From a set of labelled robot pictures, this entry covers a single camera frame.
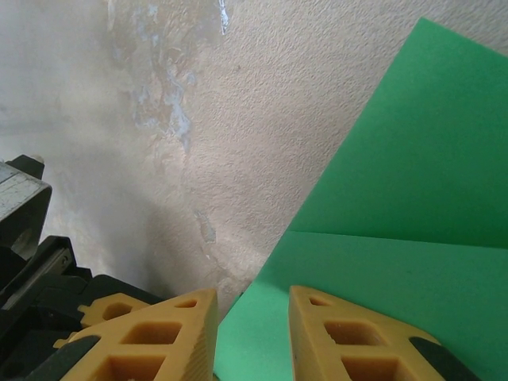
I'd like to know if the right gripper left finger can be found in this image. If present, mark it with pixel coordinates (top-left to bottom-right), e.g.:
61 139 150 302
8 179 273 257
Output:
25 288 220 381

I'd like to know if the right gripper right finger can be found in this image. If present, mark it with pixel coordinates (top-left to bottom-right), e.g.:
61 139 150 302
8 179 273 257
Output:
288 284 481 381

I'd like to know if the green paper sheet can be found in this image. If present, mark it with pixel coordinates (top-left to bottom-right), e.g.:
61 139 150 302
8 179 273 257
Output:
214 17 508 381

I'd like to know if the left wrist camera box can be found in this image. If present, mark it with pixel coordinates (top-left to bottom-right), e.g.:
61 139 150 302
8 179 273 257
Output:
0 154 53 259

